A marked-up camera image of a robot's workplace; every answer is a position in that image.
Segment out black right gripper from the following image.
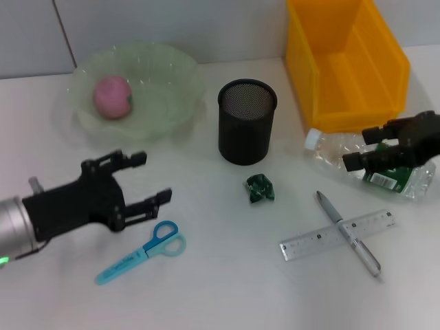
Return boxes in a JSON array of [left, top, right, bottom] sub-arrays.
[[342, 110, 440, 173]]

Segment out clear green-label water bottle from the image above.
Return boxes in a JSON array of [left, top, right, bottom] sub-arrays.
[[303, 127, 436, 204]]

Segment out clear plastic ruler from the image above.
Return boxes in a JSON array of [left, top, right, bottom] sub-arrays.
[[279, 208, 399, 262]]

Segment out green glass fruit plate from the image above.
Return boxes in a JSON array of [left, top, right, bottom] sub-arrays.
[[67, 39, 207, 142]]

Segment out yellow plastic bin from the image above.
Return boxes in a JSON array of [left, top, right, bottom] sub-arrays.
[[285, 0, 411, 134]]

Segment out black mesh pen cup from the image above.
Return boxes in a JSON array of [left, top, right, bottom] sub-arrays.
[[217, 78, 278, 166]]

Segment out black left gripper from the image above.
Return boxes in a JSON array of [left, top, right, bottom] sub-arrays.
[[22, 149, 173, 241]]

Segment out silver ballpoint pen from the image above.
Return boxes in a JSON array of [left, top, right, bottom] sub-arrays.
[[316, 190, 385, 283]]

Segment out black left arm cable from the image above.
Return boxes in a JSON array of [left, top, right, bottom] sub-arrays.
[[13, 239, 50, 261]]

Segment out green plastic wrapper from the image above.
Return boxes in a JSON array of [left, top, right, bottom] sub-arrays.
[[242, 173, 277, 204]]

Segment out blue scissors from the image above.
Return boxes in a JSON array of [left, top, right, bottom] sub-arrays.
[[95, 220, 188, 286]]

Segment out pink toy peach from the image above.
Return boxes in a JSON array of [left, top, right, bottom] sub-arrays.
[[93, 76, 133, 120]]

